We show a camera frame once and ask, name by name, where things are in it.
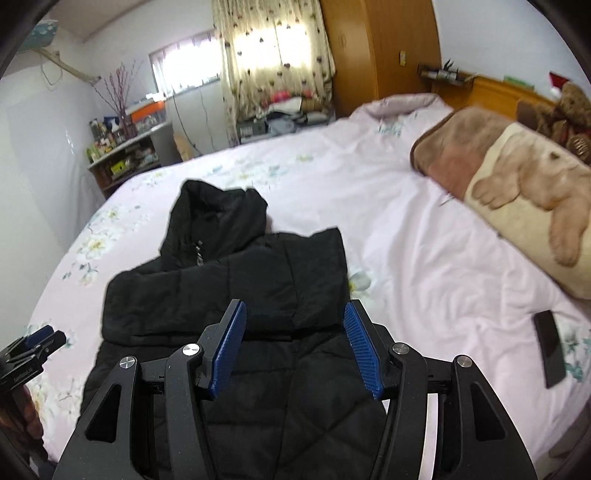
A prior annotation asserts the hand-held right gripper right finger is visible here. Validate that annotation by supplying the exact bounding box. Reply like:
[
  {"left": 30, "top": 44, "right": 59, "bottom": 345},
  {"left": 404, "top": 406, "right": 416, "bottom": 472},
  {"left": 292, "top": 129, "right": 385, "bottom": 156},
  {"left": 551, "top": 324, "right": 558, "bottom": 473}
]
[{"left": 342, "top": 299, "right": 539, "bottom": 480}]

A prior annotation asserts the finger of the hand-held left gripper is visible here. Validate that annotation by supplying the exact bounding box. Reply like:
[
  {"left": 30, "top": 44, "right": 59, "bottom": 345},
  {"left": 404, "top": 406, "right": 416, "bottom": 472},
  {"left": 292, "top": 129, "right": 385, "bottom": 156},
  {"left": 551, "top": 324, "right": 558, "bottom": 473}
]
[
  {"left": 9, "top": 325, "right": 54, "bottom": 358},
  {"left": 18, "top": 330, "right": 66, "bottom": 370}
]

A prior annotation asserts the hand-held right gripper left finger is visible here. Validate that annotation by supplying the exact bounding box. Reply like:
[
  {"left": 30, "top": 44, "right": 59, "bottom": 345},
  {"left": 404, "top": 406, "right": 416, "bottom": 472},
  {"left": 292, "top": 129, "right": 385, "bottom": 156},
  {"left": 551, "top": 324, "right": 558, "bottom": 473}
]
[{"left": 52, "top": 299, "right": 247, "bottom": 480}]

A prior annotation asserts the black puffer jacket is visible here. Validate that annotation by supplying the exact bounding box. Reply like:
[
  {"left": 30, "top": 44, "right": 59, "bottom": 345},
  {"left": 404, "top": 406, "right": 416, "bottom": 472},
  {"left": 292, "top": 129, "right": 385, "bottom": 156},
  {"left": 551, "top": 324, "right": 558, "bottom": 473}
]
[{"left": 81, "top": 179, "right": 393, "bottom": 480}]

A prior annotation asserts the person's left forearm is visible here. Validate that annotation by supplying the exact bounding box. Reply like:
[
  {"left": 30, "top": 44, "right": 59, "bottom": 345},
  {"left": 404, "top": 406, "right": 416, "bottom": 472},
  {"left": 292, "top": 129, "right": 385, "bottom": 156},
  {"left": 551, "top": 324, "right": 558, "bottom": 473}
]
[{"left": 18, "top": 440, "right": 54, "bottom": 480}]

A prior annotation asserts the pile of clothes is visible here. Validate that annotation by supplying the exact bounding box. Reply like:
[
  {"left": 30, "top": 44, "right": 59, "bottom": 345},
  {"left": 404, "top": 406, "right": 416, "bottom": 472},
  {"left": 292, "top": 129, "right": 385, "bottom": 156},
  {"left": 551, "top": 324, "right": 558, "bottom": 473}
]
[{"left": 257, "top": 90, "right": 334, "bottom": 126}]

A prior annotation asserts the person's left hand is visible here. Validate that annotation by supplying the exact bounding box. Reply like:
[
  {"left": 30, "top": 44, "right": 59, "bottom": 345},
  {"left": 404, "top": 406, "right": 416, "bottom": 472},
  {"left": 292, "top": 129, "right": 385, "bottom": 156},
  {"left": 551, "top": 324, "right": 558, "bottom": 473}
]
[{"left": 18, "top": 385, "right": 45, "bottom": 446}]

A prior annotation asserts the pink floral duvet bed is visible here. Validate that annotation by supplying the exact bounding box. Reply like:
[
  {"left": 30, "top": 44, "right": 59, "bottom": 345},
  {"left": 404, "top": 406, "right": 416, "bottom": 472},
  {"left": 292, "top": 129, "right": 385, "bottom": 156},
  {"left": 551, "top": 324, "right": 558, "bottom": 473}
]
[{"left": 14, "top": 92, "right": 591, "bottom": 472}]

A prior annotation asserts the black smartphone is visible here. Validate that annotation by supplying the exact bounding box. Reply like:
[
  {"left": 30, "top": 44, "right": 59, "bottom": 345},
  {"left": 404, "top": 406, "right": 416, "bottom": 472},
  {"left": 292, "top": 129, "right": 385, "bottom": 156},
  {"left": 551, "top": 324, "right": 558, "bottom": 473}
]
[{"left": 533, "top": 310, "right": 567, "bottom": 388}]

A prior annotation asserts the cluttered shelf desk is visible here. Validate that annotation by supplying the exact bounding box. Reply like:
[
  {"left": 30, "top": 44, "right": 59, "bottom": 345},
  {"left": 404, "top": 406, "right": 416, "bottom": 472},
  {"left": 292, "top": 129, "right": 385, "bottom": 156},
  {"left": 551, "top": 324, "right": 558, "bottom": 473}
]
[{"left": 87, "top": 121, "right": 185, "bottom": 200}]

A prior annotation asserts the cluster of small bottles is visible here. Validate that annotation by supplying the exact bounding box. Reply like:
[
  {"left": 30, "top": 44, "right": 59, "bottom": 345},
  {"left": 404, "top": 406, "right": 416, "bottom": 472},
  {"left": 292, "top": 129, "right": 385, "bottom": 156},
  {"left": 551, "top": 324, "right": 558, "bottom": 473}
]
[{"left": 87, "top": 115, "right": 128, "bottom": 163}]

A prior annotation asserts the black electronic box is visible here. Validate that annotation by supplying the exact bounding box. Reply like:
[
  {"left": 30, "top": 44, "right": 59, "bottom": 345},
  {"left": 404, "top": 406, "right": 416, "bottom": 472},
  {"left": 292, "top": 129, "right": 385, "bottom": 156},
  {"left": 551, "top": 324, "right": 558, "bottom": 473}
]
[{"left": 236, "top": 119, "right": 269, "bottom": 142}]

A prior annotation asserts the brown bear print blanket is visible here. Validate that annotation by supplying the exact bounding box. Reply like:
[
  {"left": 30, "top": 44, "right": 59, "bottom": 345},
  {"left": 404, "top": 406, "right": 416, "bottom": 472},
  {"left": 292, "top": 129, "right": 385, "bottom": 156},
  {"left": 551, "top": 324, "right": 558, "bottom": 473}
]
[{"left": 410, "top": 107, "right": 591, "bottom": 305}]

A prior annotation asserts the orange and white box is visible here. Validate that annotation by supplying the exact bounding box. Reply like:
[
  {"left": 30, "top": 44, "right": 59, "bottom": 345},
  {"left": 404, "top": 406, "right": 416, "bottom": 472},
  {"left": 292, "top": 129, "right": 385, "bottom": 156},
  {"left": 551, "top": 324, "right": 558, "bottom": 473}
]
[{"left": 129, "top": 100, "right": 167, "bottom": 126}]

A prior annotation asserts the vase with pink branches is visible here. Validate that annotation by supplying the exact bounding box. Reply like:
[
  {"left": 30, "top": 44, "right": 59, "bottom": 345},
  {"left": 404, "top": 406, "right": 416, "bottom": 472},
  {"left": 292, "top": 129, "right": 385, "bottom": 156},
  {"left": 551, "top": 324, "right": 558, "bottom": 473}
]
[{"left": 92, "top": 60, "right": 145, "bottom": 139}]

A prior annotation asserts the wrapped air conditioner pipe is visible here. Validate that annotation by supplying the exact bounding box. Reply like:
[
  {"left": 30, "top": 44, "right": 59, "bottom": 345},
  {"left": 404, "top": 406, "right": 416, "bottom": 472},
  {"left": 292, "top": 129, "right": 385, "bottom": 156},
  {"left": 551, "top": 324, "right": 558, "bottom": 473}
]
[{"left": 36, "top": 46, "right": 101, "bottom": 86}]

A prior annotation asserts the wooden headboard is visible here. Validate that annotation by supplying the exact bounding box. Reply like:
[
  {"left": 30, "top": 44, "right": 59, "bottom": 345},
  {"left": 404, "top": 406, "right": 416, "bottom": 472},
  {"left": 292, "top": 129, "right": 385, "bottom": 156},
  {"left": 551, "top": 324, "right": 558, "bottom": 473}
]
[{"left": 431, "top": 74, "right": 570, "bottom": 112}]

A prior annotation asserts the window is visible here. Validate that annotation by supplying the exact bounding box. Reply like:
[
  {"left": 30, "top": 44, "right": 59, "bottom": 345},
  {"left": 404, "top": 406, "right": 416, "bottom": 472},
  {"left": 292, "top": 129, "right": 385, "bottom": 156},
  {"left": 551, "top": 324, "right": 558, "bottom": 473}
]
[{"left": 148, "top": 39, "right": 228, "bottom": 99}]

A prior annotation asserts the covered air conditioner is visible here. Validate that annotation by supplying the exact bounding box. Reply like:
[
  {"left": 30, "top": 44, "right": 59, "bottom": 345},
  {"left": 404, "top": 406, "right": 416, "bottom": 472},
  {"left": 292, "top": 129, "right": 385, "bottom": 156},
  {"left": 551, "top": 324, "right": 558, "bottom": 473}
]
[{"left": 18, "top": 21, "right": 62, "bottom": 52}]

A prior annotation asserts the heart print curtain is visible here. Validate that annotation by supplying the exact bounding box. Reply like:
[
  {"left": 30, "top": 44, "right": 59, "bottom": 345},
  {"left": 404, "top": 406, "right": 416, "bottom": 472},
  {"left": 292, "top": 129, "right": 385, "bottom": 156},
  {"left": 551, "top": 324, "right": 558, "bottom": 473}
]
[{"left": 211, "top": 0, "right": 336, "bottom": 146}]

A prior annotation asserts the wooden wardrobe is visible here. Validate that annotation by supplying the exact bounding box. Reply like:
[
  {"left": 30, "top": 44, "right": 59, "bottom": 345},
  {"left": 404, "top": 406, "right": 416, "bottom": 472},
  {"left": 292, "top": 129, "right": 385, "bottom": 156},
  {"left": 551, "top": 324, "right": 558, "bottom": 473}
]
[{"left": 320, "top": 0, "right": 444, "bottom": 118}]

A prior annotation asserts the brown teddy bear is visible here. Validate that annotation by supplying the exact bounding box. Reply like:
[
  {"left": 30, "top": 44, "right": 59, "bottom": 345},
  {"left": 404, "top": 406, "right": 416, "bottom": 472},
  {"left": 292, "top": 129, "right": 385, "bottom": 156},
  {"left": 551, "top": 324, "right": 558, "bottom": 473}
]
[{"left": 516, "top": 83, "right": 591, "bottom": 163}]

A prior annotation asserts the red santa hat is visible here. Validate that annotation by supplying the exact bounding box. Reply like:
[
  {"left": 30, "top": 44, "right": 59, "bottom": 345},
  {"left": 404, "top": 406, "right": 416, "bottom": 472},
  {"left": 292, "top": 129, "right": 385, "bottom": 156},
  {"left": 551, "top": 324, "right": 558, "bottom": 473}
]
[{"left": 549, "top": 71, "right": 574, "bottom": 97}]

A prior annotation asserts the black wire wall rack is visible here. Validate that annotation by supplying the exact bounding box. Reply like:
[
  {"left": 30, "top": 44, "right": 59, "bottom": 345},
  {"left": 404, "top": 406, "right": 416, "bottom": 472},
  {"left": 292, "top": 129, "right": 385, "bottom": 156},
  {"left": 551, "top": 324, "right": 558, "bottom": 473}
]
[{"left": 418, "top": 59, "right": 476, "bottom": 86}]

